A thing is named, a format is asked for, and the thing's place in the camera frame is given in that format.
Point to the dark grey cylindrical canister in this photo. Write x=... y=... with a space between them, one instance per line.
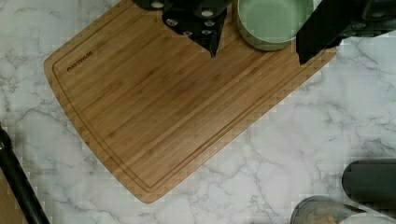
x=372 y=183

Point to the green ceramic bowl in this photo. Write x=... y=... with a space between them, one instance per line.
x=271 y=25

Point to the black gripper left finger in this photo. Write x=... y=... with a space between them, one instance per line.
x=199 y=20

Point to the glass cereal jar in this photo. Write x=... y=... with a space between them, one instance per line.
x=322 y=210

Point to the black toaster oven handle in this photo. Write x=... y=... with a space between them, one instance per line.
x=19 y=184

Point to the bamboo cutting board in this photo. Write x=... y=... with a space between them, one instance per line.
x=153 y=106

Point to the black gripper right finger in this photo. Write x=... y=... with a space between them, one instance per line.
x=335 y=20

